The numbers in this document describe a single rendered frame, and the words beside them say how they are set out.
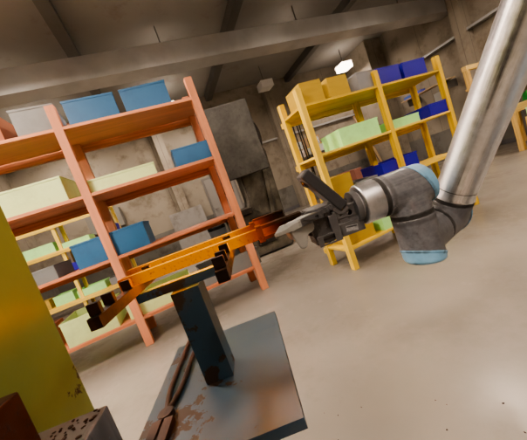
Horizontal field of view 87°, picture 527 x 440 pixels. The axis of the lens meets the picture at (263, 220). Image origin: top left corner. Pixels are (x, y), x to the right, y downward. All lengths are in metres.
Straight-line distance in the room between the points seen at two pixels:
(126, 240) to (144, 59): 4.11
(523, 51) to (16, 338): 0.99
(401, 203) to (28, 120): 3.29
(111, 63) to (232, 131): 2.80
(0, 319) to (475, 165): 0.93
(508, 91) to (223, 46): 6.28
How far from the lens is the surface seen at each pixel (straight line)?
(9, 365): 0.64
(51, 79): 6.45
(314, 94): 3.11
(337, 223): 0.59
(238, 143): 4.56
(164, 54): 6.49
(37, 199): 3.36
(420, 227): 0.67
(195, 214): 9.49
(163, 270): 0.62
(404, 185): 0.64
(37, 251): 7.45
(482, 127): 0.72
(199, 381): 0.72
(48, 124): 3.43
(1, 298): 0.66
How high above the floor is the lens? 1.09
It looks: 6 degrees down
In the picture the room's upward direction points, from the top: 20 degrees counter-clockwise
